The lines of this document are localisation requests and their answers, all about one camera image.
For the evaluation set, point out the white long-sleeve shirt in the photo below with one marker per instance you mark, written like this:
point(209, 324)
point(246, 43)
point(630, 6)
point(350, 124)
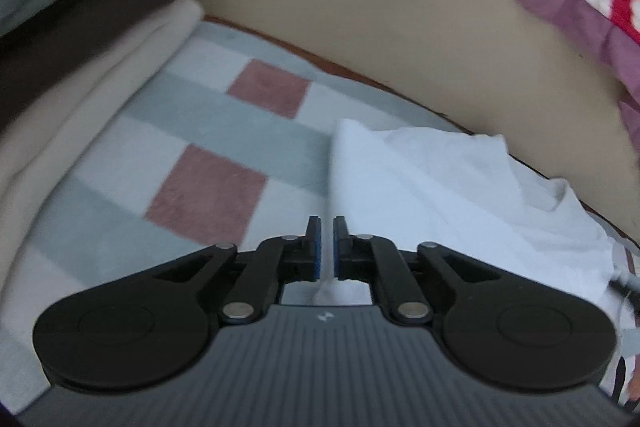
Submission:
point(414, 185)

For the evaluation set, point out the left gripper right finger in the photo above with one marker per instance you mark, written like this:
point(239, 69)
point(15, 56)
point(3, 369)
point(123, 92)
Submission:
point(377, 262)

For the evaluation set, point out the checkered floor rug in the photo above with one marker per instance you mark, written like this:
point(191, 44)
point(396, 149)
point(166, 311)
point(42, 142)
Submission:
point(229, 141)

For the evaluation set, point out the dark brown folded garment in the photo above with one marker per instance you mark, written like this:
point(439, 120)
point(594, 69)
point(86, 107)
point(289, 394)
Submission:
point(39, 53)

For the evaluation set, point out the cream folded garment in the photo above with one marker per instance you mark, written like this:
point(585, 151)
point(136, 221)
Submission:
point(43, 143)

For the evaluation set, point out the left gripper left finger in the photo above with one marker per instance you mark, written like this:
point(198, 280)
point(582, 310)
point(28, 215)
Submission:
point(263, 273)

